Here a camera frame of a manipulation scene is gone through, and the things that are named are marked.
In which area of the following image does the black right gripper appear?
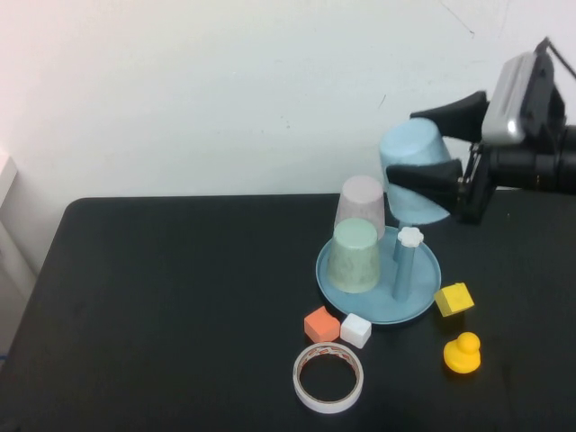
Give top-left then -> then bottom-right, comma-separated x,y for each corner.
386,91 -> 500,225

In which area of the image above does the light blue plastic cup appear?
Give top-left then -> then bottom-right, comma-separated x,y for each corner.
378,117 -> 453,226

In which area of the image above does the pale pink plastic cup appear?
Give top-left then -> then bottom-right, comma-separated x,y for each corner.
333,175 -> 387,242

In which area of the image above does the blue cup stand with pegs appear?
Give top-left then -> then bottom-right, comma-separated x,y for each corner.
315,220 -> 443,325

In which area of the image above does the pale green plastic cup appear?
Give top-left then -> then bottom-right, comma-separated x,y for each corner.
327,218 -> 382,294

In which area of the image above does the yellow foam cube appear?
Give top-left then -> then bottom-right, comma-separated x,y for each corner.
433,282 -> 475,318

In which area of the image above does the white foam cube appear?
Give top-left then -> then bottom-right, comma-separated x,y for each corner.
339,313 -> 373,350

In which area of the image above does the yellow rubber duck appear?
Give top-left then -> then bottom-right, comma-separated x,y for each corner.
443,331 -> 482,374

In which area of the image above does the orange foam cube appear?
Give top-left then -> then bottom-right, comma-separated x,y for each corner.
303,305 -> 341,343

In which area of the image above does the white tape roll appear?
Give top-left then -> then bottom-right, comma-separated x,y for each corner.
292,341 -> 364,414

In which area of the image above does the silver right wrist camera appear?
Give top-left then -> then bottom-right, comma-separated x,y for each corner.
481,51 -> 568,148

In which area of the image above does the black right camera cable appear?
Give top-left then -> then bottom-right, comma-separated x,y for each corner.
542,38 -> 576,82

